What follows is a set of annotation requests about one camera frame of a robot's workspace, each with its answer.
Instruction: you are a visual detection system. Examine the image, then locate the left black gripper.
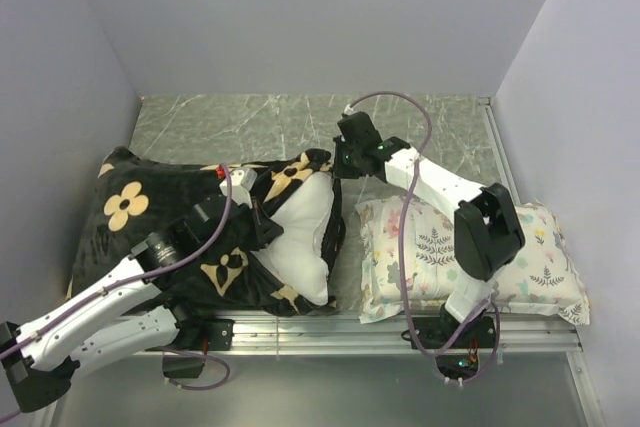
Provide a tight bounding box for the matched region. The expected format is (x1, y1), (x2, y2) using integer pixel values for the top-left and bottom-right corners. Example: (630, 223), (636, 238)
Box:
(201, 196), (284, 263)

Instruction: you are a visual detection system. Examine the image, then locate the white pillow insert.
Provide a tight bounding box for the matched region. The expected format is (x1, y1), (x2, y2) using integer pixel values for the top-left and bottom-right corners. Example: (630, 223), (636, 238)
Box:
(254, 172), (334, 306)

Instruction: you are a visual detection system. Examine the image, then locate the black floral plush pillowcase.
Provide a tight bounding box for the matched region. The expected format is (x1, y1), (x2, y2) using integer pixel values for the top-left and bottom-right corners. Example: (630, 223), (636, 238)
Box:
(67, 147), (346, 317)

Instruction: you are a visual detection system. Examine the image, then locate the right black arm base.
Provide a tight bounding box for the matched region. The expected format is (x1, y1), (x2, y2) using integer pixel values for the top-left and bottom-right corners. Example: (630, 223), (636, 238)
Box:
(400, 314), (501, 388)

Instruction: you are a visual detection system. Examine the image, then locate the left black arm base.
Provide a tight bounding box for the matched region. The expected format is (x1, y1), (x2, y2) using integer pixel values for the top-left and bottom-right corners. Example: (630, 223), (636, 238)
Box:
(162, 318), (235, 380)

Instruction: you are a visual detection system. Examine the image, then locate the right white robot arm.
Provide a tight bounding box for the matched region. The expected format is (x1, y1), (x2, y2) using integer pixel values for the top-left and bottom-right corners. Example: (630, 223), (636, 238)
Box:
(334, 107), (526, 347)

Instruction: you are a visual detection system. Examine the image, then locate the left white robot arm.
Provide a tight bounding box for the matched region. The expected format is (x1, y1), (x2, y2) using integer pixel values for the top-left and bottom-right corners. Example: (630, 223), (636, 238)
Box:
(1, 195), (283, 413)

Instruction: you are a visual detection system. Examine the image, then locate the animal print white pillow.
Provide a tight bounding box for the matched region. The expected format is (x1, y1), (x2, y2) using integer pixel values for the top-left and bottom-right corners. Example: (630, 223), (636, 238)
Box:
(356, 196), (590, 326)

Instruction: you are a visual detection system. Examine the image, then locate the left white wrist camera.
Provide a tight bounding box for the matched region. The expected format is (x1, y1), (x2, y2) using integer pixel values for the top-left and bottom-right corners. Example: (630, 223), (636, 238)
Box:
(216, 165), (257, 207)

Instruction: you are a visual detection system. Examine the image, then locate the aluminium mounting rail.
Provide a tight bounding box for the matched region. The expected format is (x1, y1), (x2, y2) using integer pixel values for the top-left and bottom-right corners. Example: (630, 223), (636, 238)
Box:
(114, 311), (584, 358)

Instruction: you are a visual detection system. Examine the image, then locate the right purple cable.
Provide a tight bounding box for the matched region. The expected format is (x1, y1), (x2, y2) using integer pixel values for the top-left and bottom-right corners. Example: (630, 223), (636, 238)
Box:
(342, 91), (501, 388)

